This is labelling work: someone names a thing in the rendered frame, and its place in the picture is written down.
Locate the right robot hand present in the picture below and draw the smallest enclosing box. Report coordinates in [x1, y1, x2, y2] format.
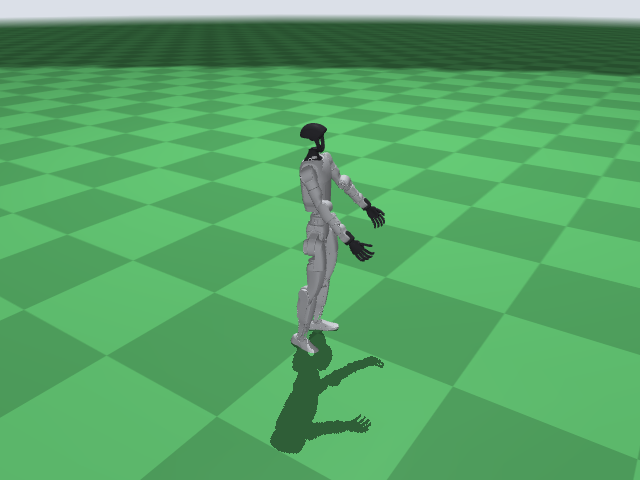
[344, 231, 375, 262]

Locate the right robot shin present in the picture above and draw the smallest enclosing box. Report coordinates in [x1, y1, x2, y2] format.
[297, 289, 317, 341]

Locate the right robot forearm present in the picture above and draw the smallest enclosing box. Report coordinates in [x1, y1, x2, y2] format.
[318, 203, 350, 243]

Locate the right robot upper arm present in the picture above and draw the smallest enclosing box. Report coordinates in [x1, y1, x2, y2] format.
[300, 165, 333, 212]

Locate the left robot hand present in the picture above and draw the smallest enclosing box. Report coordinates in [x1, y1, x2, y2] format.
[362, 198, 385, 229]

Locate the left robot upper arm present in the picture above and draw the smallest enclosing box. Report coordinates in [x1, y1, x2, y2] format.
[322, 152, 351, 189]

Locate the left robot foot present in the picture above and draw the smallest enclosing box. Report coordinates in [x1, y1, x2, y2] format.
[309, 319, 339, 331]

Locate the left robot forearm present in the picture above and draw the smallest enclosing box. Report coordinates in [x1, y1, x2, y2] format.
[344, 181, 368, 208]

